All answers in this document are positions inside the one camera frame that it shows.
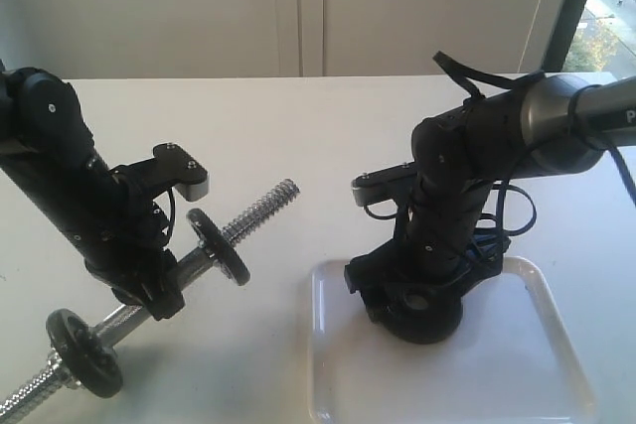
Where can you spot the white cabinet doors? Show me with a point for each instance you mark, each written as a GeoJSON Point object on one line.
{"type": "Point", "coordinates": [267, 38]}

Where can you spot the black weight plate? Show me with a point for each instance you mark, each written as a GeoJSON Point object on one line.
{"type": "Point", "coordinates": [413, 315]}
{"type": "Point", "coordinates": [88, 359]}
{"type": "Point", "coordinates": [218, 247]}

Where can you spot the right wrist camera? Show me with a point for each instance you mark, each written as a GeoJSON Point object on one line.
{"type": "Point", "coordinates": [390, 184]}

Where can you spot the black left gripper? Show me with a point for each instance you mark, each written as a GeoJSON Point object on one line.
{"type": "Point", "coordinates": [134, 260]}

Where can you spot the chrome threaded dumbbell bar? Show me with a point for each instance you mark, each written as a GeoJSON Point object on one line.
{"type": "Point", "coordinates": [120, 323]}

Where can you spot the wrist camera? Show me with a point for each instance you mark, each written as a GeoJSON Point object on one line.
{"type": "Point", "coordinates": [390, 184]}
{"type": "Point", "coordinates": [170, 168]}

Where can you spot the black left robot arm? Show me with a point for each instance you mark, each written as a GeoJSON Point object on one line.
{"type": "Point", "coordinates": [108, 215]}

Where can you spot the white plastic tray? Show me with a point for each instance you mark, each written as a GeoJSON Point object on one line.
{"type": "Point", "coordinates": [510, 360]}

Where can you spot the chrome spinlock collar nut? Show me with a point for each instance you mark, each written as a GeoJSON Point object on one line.
{"type": "Point", "coordinates": [66, 377]}

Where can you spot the dark window frame post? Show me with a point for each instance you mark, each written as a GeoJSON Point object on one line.
{"type": "Point", "coordinates": [562, 35]}

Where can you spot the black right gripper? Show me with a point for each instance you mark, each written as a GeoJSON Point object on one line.
{"type": "Point", "coordinates": [433, 242]}

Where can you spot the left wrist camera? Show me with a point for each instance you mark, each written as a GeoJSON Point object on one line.
{"type": "Point", "coordinates": [170, 168]}

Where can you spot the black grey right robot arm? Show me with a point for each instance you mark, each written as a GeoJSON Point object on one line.
{"type": "Point", "coordinates": [536, 126]}

